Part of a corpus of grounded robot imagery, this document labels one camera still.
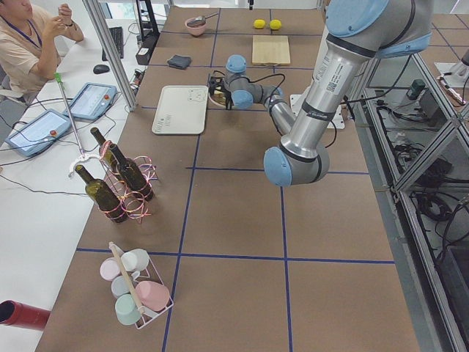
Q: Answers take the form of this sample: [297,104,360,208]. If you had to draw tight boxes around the black box device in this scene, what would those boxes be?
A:
[136,37,158,66]

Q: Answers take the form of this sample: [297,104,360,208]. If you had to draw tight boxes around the red cylinder tube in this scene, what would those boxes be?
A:
[1,300,51,331]

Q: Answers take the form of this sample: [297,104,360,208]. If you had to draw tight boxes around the blue teach pendant tablet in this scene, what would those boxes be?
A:
[6,109,71,157]
[69,82,117,122]

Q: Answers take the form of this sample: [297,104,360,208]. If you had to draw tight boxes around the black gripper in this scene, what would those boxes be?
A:
[221,86,234,106]

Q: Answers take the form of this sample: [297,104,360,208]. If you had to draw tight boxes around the white bear tray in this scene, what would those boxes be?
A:
[152,85,208,135]

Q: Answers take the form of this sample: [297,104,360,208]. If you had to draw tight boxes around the grey cup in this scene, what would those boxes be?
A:
[111,276,130,299]

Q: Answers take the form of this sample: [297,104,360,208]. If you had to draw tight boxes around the aluminium frame post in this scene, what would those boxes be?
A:
[82,0,137,111]

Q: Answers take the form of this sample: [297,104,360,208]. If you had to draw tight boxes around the grabber stick with claw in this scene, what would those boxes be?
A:
[54,73,100,178]

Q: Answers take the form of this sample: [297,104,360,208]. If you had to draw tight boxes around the pink bowl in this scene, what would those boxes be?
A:
[185,16,207,37]

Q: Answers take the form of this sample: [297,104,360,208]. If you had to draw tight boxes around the bread slice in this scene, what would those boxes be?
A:
[213,92,225,100]

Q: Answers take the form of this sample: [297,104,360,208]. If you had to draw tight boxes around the seated person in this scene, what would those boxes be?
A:
[1,1,84,103]

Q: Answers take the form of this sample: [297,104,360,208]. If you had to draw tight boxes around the light pink cup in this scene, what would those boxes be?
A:
[100,257,121,282]

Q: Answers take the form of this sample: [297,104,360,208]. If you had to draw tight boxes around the wooden cutting board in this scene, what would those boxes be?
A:
[251,35,291,66]

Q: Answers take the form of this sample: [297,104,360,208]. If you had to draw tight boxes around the white wire cup rack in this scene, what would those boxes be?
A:
[109,242,174,329]

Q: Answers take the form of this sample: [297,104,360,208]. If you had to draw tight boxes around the dark green wine bottle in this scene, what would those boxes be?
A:
[75,164,128,223]
[109,143,154,201]
[90,127,122,180]

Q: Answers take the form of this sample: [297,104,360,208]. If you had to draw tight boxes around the black keyboard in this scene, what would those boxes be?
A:
[108,26,125,59]

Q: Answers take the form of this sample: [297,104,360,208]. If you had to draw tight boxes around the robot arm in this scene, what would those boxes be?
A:
[222,1,434,186]

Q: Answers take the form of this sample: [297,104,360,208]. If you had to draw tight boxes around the mint green cup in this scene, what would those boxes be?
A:
[114,293,141,326]

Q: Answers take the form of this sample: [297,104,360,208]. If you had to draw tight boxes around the white round plate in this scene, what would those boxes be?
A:
[208,90,226,109]

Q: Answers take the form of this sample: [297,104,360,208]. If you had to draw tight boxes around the black computer mouse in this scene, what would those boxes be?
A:
[92,64,110,75]

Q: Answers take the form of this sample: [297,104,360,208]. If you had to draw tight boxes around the copper wire bottle rack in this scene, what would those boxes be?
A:
[106,156,158,223]

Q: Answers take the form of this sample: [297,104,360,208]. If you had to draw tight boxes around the yellow lemon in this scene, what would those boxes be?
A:
[253,19,266,29]
[269,19,282,31]

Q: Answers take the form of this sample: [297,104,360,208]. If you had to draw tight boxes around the grey folded cloth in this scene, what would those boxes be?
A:
[167,54,192,70]

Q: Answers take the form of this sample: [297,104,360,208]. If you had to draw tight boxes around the metal scoop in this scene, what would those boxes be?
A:
[187,12,218,27]

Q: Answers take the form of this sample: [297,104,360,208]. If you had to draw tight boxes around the white cup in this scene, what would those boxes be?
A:
[120,249,149,271]

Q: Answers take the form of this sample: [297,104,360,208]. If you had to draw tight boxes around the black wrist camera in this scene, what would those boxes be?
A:
[207,72,225,96]

